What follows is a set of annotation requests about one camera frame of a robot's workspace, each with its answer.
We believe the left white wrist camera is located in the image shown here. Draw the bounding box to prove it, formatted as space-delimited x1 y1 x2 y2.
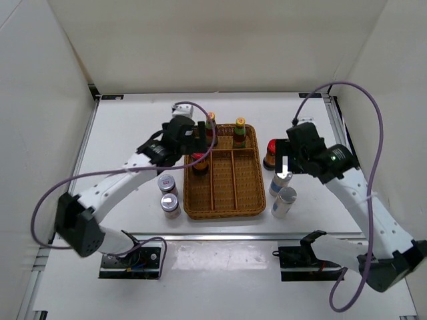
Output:
171 104 193 119

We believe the red-lid chili jar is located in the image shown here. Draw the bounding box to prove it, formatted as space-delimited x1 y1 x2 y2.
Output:
263 139 276 171
191 153 209 176

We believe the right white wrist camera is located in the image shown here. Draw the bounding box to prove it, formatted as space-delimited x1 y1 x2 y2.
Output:
292 117 314 127

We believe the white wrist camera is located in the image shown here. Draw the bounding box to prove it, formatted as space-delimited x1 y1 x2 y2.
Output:
292 117 314 127
171 104 193 119

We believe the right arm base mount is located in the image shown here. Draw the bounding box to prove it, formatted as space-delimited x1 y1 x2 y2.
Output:
272 230 342 282

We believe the silver-top white shaker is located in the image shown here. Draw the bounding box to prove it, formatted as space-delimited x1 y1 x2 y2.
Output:
269 170 293 197
271 187 298 219

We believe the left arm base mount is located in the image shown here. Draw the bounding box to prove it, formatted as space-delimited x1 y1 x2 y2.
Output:
98 233 167 280

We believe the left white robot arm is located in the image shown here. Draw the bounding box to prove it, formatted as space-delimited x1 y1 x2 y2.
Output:
55 115 207 267

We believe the yellow-cap sauce bottle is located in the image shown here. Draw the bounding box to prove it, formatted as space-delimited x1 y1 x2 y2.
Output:
205 112 218 147
233 117 246 149

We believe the wicker divided basket tray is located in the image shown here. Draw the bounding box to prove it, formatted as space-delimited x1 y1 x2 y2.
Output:
183 124 266 220

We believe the white-lid spice jar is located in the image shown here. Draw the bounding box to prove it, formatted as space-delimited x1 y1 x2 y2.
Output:
157 175 178 196
160 193 181 219

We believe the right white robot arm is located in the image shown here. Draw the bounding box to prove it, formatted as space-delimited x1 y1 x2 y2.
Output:
275 122 426 292

